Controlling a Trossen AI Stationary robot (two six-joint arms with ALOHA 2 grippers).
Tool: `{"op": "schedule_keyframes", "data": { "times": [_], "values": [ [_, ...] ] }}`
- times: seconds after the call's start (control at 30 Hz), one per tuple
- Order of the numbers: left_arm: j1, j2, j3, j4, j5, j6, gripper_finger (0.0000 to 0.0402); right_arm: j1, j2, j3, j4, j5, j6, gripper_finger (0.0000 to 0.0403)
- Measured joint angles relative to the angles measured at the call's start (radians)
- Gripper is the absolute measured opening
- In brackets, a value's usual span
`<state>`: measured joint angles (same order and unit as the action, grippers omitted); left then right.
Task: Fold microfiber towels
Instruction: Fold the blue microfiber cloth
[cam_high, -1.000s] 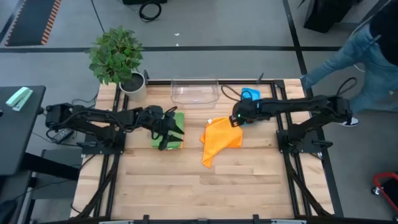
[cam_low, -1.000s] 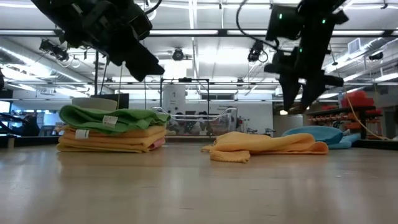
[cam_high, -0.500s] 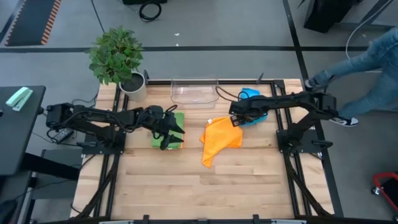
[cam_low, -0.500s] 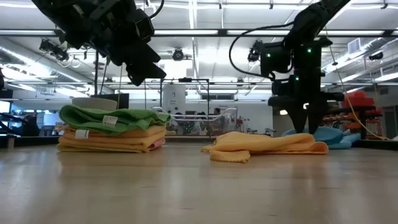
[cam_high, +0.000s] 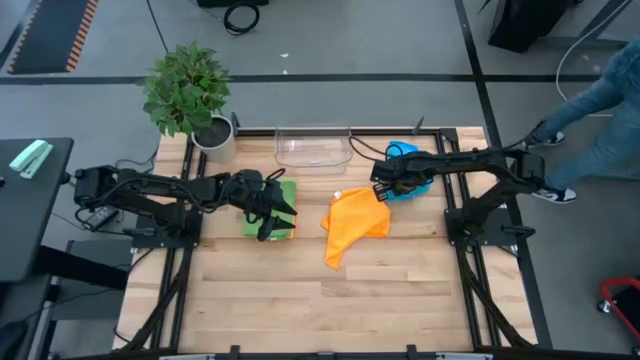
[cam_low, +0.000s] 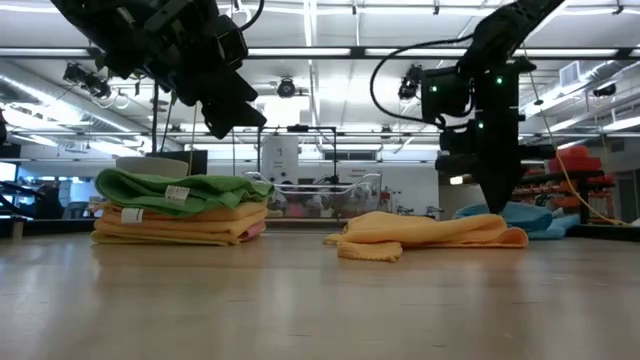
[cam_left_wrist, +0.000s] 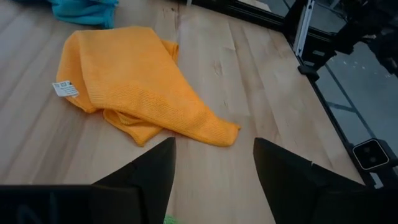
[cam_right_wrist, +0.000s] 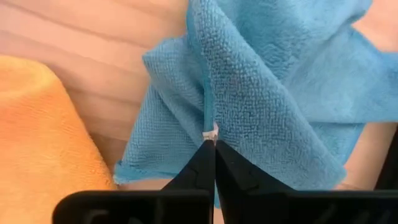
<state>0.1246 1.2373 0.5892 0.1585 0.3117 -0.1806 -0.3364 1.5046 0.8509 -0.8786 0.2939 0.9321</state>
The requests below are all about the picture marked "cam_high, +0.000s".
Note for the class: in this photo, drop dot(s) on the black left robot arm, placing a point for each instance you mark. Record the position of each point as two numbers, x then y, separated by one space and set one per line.
155 192

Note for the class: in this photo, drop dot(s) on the black power adapter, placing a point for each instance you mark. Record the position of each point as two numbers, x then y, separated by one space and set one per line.
100 216

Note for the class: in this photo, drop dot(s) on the clear plastic bin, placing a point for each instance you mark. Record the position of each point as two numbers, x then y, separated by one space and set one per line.
312 150

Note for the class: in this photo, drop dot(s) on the green microfiber towel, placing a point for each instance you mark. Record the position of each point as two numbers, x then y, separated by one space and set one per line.
287 192

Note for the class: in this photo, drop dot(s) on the green leafy plant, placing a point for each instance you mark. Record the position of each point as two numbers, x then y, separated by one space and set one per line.
185 90

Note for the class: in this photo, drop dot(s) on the person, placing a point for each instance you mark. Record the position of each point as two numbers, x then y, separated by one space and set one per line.
610 125

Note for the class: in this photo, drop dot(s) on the black metal table frame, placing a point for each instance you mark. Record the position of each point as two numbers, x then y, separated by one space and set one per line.
390 132

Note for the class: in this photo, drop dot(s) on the white plant pot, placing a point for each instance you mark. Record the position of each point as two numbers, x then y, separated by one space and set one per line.
220 152

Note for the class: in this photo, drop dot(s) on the red framed black cart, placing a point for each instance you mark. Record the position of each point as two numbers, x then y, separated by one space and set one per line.
625 305

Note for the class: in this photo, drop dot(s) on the black orange-edged floor mat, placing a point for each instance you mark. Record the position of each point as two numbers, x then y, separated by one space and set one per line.
50 35

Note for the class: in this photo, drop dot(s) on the black floor cabinet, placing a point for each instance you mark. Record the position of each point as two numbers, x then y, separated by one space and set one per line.
525 22

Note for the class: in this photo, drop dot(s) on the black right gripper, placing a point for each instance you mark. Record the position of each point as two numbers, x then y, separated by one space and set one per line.
402 172

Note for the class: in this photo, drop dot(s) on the blue microfiber towel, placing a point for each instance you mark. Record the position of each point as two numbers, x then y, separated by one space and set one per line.
400 148

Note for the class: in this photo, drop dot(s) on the black side desk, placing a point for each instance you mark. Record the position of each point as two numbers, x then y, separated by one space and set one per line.
25 225

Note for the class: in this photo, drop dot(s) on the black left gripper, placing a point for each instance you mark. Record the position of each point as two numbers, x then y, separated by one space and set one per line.
252 192

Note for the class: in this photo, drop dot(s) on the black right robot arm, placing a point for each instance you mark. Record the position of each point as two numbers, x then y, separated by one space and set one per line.
480 172

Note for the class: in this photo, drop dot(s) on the mint green stapler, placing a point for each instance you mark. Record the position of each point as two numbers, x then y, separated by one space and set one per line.
31 157

